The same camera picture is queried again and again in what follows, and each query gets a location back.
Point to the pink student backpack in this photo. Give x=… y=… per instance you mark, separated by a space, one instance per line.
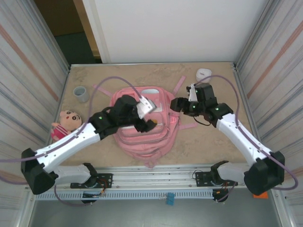
x=146 y=144

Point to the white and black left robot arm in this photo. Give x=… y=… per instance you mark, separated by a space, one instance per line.
x=71 y=144

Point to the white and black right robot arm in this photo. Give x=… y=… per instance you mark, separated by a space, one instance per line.
x=239 y=137

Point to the white square alarm clock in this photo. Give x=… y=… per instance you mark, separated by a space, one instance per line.
x=203 y=72

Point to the grey plastic cup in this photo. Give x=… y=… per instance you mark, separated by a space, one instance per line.
x=81 y=93

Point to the cartoon boy plush doll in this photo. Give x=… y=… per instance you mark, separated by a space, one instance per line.
x=68 y=120

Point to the blue connector block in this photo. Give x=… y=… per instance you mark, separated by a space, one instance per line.
x=170 y=199

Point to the black round clamp knob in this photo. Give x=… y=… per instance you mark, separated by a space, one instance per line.
x=88 y=201
x=221 y=198

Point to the orange toy brick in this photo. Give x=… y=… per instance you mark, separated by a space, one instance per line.
x=262 y=195

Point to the aluminium table edge rail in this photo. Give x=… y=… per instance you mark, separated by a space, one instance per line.
x=213 y=63

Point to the aluminium mounting rail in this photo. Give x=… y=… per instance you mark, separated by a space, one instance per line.
x=154 y=177

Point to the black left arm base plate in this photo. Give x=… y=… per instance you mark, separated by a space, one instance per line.
x=106 y=179

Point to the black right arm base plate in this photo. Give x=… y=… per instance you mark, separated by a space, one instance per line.
x=201 y=178

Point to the tan wooden door frame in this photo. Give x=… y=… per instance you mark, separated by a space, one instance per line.
x=86 y=23

